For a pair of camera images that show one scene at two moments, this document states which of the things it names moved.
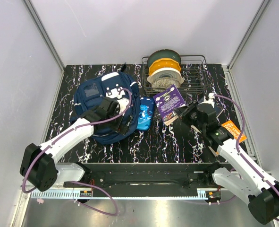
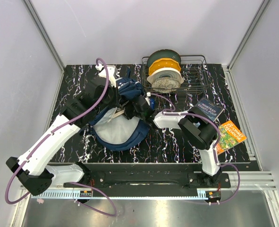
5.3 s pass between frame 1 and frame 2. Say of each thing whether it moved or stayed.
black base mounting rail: stayed
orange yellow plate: stayed
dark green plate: stayed
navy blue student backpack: moved
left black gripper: moved
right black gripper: moved
